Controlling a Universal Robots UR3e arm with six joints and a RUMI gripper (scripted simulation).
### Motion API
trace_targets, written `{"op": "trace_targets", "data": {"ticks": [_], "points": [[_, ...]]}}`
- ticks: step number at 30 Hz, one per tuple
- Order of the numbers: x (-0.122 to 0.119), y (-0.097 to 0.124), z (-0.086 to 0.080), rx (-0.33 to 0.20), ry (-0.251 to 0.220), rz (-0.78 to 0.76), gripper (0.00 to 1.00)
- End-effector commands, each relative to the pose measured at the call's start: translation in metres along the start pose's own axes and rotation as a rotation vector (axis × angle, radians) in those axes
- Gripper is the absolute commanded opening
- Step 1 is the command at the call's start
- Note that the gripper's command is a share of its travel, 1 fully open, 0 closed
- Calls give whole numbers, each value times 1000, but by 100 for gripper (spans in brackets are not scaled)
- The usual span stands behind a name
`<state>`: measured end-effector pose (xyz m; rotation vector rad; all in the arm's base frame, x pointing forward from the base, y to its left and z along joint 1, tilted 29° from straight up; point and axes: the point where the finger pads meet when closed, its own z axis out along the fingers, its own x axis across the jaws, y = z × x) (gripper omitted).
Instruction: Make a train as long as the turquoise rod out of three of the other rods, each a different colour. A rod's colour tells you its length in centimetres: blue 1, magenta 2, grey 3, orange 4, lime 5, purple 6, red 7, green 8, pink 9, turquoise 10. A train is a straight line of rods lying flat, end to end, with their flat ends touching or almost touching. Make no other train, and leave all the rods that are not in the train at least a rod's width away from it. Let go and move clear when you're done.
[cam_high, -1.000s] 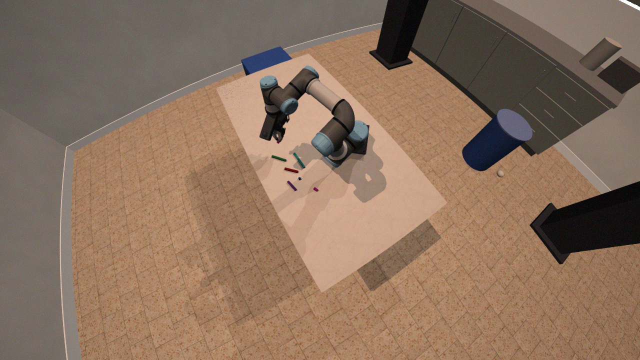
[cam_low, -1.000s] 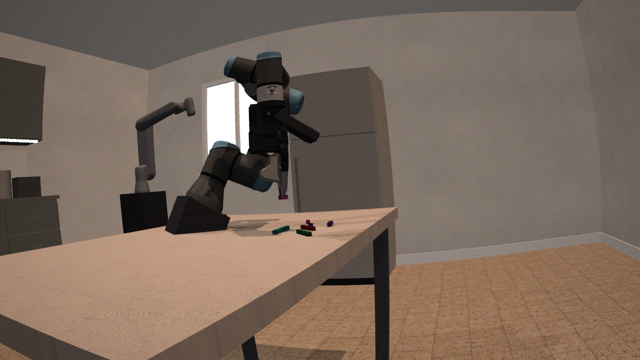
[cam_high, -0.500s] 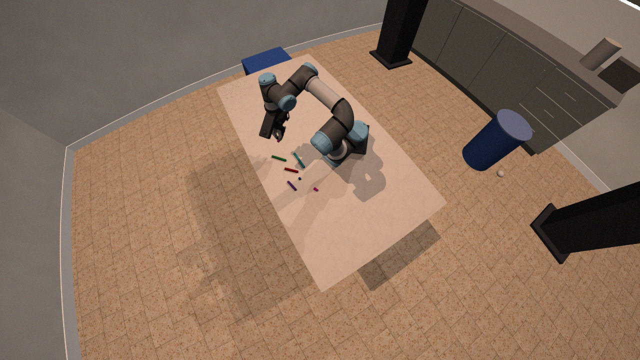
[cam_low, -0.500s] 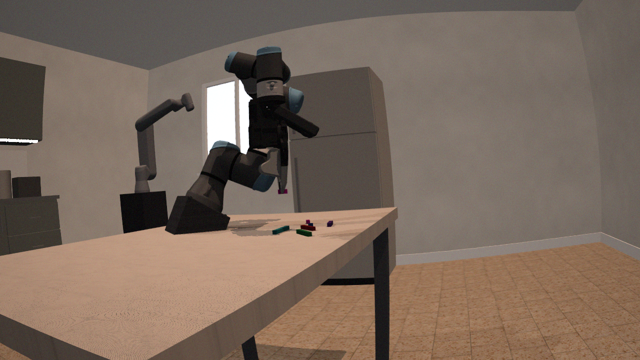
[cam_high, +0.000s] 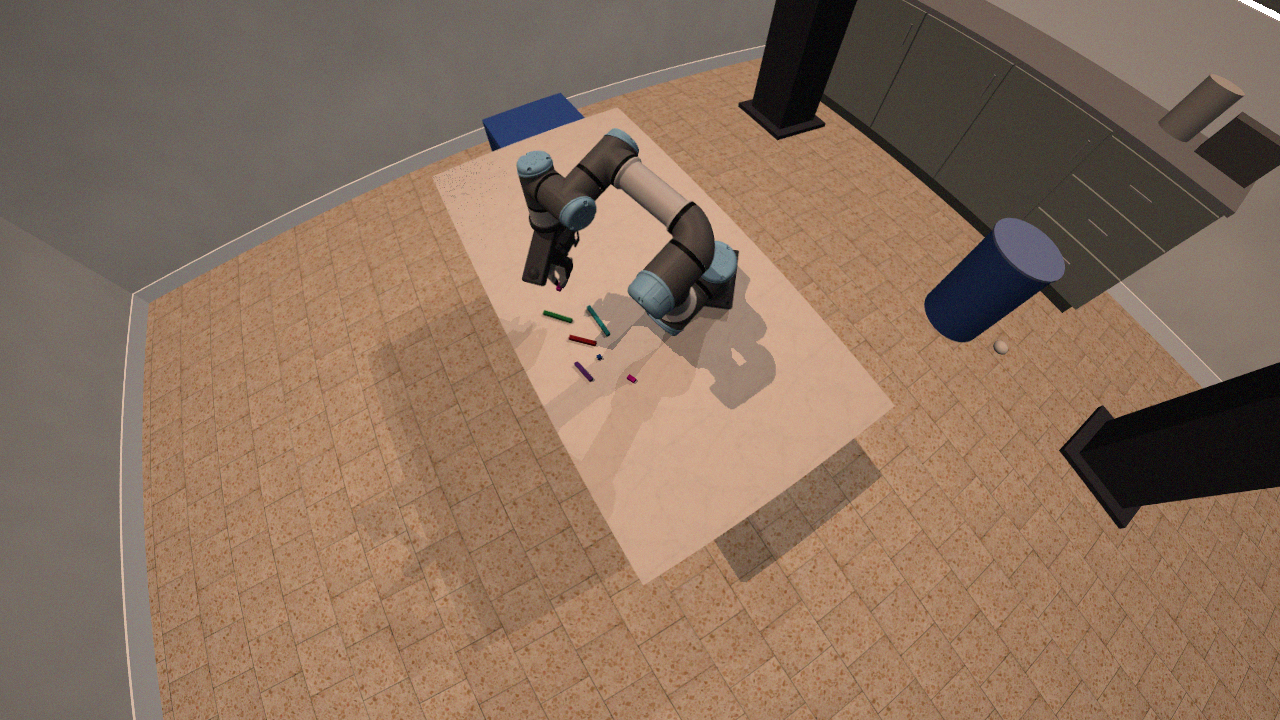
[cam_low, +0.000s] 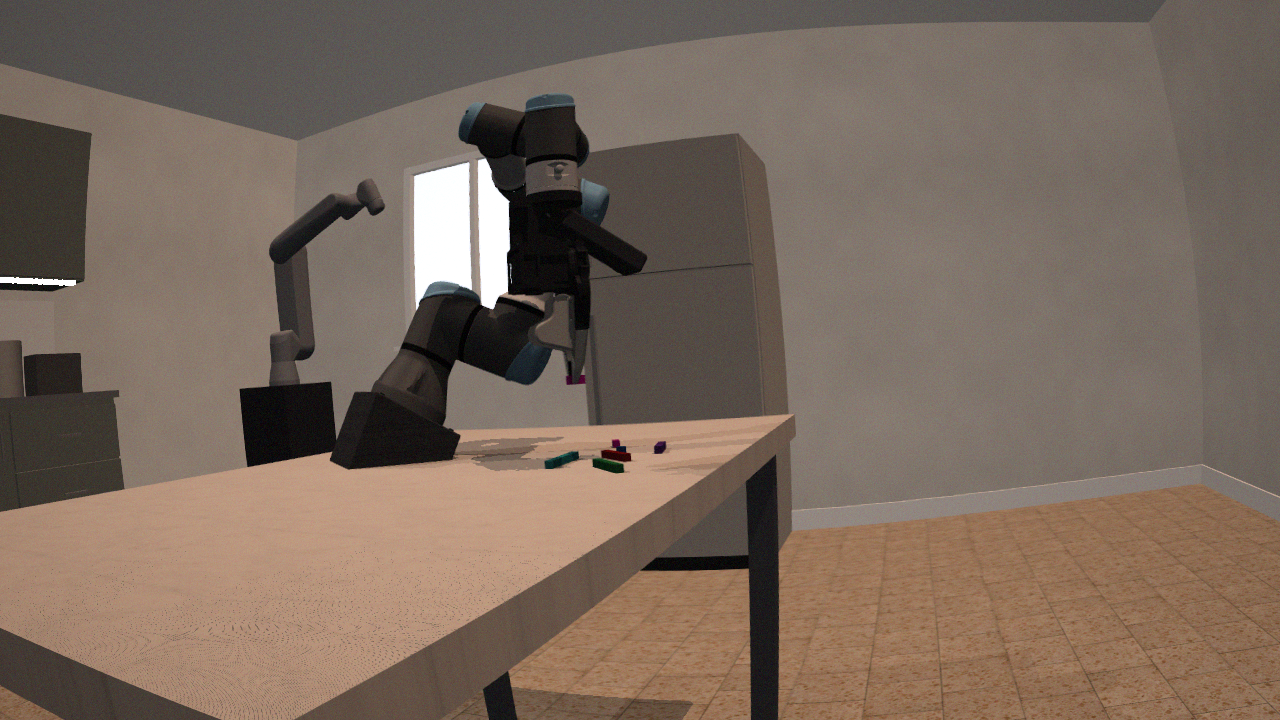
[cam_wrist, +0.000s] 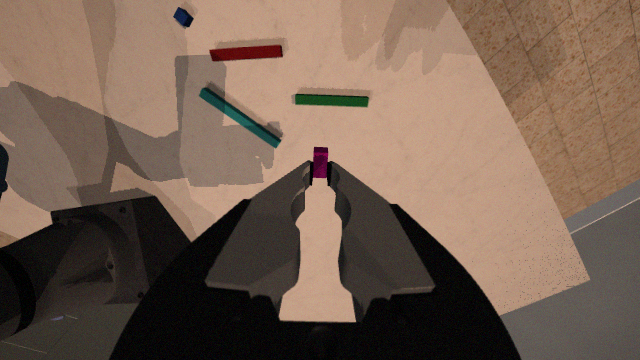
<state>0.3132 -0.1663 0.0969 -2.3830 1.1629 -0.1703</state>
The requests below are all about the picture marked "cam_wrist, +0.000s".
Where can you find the green rod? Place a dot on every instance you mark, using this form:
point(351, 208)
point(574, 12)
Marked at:
point(331, 100)

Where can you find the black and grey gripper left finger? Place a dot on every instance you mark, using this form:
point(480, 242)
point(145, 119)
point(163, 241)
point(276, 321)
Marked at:
point(254, 249)

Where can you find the turquoise rod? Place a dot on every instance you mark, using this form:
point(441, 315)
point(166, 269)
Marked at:
point(238, 116)

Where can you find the magenta rod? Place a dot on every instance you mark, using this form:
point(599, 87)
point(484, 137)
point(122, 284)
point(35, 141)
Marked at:
point(320, 159)

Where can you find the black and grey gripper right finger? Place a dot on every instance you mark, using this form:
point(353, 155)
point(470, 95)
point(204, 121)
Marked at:
point(385, 253)

